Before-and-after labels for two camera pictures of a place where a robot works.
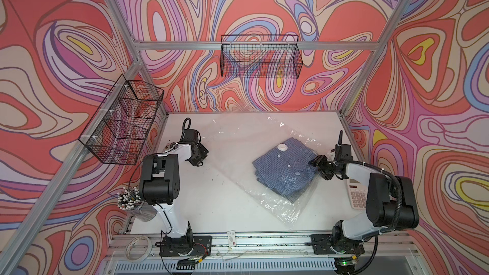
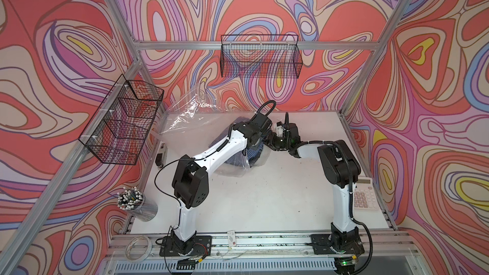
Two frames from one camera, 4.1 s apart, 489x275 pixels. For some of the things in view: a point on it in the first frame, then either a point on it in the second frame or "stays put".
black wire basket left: x=118 y=129 stays put
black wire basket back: x=260 y=56 stays put
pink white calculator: x=358 y=193 stays put
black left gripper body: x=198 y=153 -> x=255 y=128
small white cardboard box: x=232 y=240 stays put
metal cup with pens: x=129 y=200 stays put
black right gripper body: x=326 y=168 -> x=277 y=142
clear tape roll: x=147 y=253 stays put
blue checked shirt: x=286 y=170 -> x=246 y=156
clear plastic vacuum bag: x=269 y=160 -> x=195 y=124
